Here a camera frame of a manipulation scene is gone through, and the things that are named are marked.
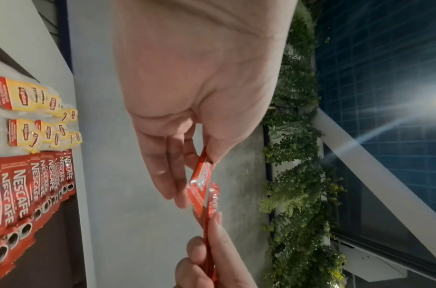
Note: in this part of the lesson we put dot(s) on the person's right hand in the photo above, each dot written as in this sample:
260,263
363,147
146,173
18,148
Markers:
232,267

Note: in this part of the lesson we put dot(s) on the person's left hand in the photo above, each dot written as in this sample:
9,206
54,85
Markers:
196,70

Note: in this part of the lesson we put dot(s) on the brown plastic tray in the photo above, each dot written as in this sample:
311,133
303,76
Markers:
61,253

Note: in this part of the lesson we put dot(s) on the row of red Nescafe sachets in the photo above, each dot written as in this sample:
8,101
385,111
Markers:
22,180

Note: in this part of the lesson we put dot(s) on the large glass window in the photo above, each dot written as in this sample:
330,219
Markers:
381,56

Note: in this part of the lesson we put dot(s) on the green plant wall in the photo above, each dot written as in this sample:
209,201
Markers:
296,168

